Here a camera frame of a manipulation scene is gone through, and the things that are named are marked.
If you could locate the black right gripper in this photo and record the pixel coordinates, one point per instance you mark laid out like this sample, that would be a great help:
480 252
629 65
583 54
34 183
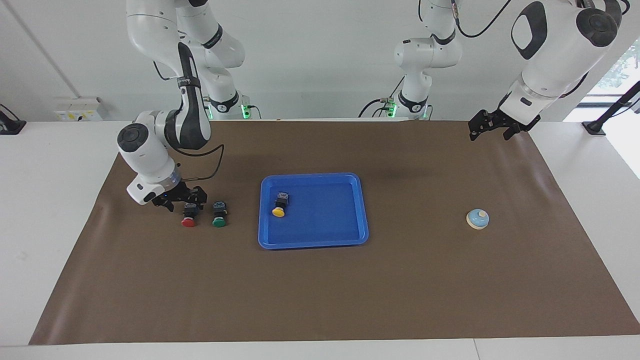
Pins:
180 195

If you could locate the light blue call bell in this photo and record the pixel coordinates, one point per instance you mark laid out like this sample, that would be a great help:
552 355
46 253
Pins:
477 220

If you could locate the white power strip box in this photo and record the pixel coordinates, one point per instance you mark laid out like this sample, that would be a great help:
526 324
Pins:
77 110

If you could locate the black clamp stand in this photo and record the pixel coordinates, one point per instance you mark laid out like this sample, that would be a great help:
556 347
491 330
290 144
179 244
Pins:
595 127

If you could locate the red push button switch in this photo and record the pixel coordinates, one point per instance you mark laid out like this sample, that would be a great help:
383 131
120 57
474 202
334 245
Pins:
188 223

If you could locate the brown table mat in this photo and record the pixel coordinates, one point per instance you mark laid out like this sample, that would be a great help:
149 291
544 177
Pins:
320 295

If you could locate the yellow push button switch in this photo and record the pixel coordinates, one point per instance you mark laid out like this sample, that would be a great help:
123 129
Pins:
278 212

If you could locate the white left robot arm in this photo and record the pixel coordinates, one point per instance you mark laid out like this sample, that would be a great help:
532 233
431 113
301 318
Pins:
555 40

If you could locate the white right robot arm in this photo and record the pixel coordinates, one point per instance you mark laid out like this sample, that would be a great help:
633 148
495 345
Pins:
150 160

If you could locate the blue plastic tray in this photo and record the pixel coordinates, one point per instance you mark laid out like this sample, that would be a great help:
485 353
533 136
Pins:
330 220

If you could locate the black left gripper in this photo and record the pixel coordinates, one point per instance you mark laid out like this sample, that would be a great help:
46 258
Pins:
500 120

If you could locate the green push button switch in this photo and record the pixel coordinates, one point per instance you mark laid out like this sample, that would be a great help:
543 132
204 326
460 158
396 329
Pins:
219 223

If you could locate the black desk mount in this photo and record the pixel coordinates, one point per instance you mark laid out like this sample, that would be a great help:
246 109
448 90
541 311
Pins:
10 127

